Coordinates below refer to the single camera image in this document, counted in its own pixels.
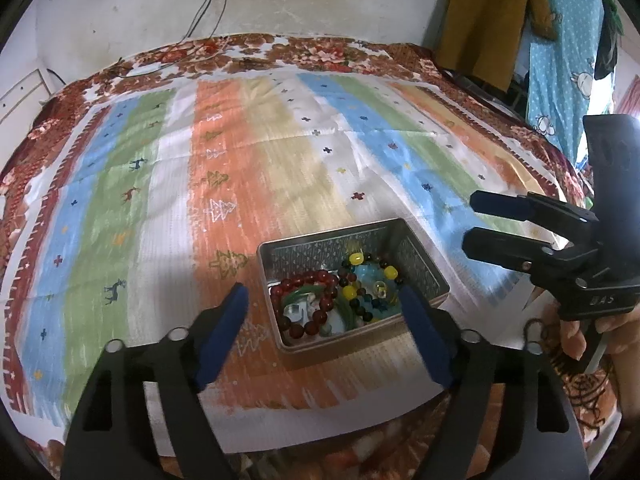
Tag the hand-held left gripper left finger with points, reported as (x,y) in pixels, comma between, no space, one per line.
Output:
(222,335)

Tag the white cabinet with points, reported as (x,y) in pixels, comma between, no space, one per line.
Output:
(20,95)

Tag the mustard brown coat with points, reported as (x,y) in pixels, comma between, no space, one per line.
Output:
(485,20)

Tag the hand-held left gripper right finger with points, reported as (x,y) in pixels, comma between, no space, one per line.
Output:
(427,335)

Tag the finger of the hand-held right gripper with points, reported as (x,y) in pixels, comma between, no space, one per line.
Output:
(505,250)
(500,205)

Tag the green jade bangle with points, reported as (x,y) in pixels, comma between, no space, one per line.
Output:
(345,307)

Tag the dark green garment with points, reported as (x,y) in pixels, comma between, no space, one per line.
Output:
(607,45)

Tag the striped colourful blanket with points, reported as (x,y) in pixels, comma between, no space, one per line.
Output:
(125,220)

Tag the silver metal tin box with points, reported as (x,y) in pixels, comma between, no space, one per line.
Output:
(320,252)

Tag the pink curtain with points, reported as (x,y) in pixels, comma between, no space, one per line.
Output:
(630,97)

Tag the person's right hand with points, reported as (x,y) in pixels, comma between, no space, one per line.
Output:
(574,340)

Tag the blue dotted cartoon cloth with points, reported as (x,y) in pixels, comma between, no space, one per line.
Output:
(565,60)

